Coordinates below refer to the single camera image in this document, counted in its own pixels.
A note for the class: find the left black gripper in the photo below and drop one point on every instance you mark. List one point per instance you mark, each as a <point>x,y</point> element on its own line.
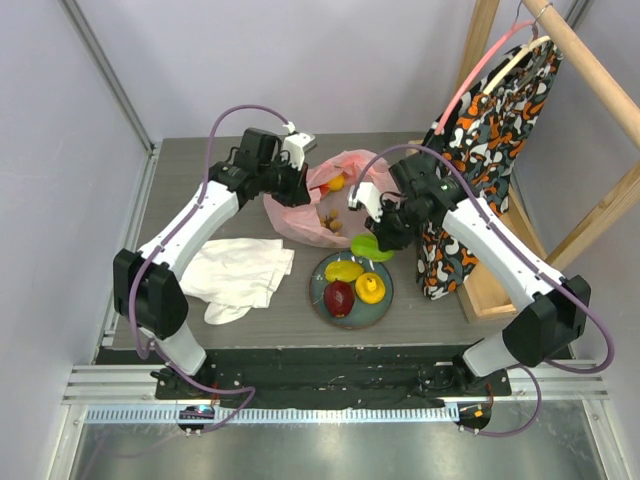
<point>297,194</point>

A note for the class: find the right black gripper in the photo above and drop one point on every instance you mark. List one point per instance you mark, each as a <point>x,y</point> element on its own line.
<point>392,228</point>

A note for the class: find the green fake starfruit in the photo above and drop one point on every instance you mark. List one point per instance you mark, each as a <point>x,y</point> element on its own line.
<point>366,246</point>

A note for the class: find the pink plastic bag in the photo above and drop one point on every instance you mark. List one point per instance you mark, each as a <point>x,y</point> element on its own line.
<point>301,224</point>

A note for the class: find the yellow fake starfruit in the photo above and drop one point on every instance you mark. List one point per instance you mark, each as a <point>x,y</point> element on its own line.
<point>343,270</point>

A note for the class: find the red fake apple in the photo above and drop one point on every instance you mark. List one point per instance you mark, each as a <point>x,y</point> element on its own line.
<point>339,298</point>

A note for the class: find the fake watermelon slice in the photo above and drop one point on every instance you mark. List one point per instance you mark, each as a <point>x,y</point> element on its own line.
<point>322,189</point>

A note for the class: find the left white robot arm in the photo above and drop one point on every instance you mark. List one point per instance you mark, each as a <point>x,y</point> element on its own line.
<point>146,281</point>

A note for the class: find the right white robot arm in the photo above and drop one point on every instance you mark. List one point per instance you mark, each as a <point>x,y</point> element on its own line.
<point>549,307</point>

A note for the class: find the orange fake fruit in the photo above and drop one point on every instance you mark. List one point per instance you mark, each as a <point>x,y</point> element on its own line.
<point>336,184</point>

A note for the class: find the brown fake longan bunch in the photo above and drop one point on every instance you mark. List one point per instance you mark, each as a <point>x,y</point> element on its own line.
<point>331,222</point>

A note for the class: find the blue ceramic plate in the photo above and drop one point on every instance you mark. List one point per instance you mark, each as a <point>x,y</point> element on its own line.
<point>362,315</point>

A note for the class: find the white cloth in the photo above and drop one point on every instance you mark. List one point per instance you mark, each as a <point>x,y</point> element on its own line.
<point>234,276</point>

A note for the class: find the wooden clothes rack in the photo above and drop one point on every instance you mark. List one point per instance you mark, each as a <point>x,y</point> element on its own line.
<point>578,157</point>

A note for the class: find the patterned orange black garment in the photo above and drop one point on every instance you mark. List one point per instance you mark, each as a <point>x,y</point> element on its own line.
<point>482,139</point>

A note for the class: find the pink clothes hanger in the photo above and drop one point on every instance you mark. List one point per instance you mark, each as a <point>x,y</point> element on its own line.
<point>468,81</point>

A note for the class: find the cream clothes hanger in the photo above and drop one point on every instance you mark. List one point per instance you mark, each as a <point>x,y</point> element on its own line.
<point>520,54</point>

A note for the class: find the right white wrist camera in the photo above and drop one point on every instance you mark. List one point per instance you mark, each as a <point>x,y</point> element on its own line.
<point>366,195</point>

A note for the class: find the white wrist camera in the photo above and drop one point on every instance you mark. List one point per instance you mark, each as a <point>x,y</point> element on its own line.
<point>366,195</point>
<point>296,144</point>

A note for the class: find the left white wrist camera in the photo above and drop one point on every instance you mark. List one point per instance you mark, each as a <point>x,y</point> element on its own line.
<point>296,144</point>

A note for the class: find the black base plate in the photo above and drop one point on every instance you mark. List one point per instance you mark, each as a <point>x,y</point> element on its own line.
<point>387,377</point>

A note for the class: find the aluminium rail frame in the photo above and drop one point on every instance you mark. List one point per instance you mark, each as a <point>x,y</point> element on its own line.
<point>550,426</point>

